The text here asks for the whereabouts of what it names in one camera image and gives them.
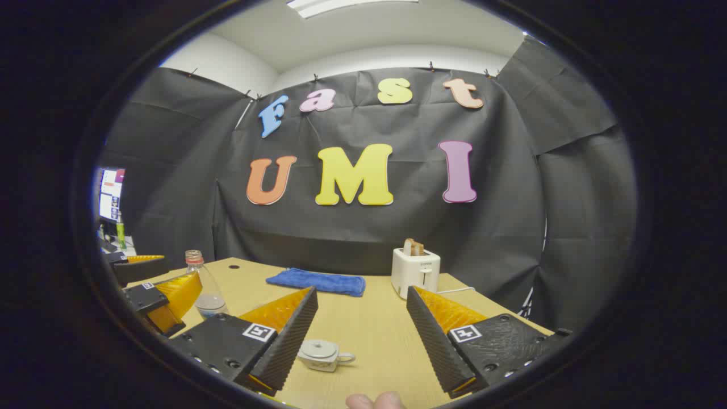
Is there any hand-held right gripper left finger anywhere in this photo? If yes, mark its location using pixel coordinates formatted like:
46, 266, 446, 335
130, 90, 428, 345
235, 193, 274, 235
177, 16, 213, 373
169, 287, 319, 397

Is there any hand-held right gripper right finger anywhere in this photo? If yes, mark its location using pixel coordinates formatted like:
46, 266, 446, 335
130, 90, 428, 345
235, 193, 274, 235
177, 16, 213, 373
406, 286, 573, 399

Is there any white ceramic teacup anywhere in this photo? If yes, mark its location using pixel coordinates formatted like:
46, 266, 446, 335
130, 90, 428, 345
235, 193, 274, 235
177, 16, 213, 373
297, 339, 357, 373

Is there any clear plastic water bottle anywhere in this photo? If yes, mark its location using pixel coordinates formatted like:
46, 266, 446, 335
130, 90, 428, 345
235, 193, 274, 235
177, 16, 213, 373
185, 250, 229, 318

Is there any blue towel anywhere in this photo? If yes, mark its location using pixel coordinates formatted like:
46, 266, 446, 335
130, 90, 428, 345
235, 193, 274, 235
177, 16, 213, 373
266, 268, 366, 297

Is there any white toaster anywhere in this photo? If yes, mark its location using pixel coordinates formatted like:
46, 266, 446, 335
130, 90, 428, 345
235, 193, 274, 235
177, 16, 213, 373
391, 247, 441, 300

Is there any computer monitor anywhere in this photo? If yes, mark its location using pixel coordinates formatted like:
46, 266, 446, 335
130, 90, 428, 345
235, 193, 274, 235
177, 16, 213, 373
98, 168, 126, 222

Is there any black backdrop cloth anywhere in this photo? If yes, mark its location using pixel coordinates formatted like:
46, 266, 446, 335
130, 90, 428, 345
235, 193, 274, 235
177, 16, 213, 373
99, 37, 640, 336

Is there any ceiling light panel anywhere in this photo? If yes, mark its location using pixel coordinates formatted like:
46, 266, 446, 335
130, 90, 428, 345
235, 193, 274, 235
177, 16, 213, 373
287, 0, 421, 19

